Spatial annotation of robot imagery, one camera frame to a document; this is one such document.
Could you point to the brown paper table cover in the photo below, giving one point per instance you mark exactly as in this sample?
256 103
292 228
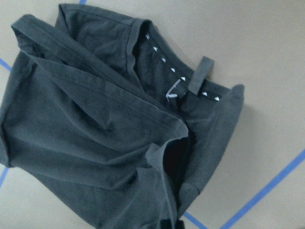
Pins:
260 180

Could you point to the black printed t-shirt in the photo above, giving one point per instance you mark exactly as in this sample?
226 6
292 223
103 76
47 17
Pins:
104 114

